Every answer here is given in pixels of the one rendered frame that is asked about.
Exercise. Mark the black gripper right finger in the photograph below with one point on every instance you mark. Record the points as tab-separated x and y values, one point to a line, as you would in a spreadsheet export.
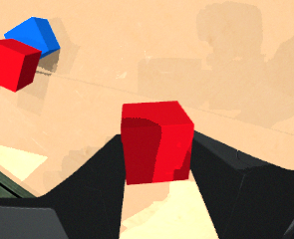
246	197

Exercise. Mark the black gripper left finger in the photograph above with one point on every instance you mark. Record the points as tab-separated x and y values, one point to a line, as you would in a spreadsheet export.
87	205

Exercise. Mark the red cube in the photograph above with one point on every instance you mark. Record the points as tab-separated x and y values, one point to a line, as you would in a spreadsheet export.
18	64
156	139

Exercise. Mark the blue cube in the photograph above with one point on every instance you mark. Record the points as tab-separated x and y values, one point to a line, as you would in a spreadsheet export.
37	33

